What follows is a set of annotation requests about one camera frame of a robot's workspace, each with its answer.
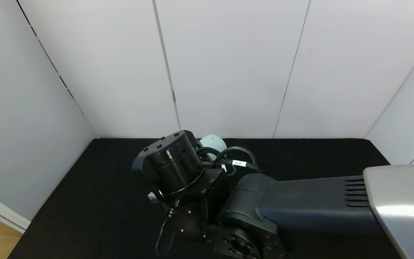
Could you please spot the white wall base rail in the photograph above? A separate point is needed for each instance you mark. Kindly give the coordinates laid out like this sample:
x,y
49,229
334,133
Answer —
x,y
2,213

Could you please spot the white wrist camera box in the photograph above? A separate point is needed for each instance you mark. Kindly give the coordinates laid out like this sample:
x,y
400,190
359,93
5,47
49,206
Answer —
x,y
152,196

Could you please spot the teal green plastic cup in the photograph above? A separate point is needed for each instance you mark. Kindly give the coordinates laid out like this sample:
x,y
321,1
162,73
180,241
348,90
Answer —
x,y
214,142

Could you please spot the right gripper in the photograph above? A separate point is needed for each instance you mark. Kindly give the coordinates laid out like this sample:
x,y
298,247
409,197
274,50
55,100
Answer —
x,y
146,158

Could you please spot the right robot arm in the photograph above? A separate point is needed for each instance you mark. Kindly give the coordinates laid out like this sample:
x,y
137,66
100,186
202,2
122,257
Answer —
x,y
300,201

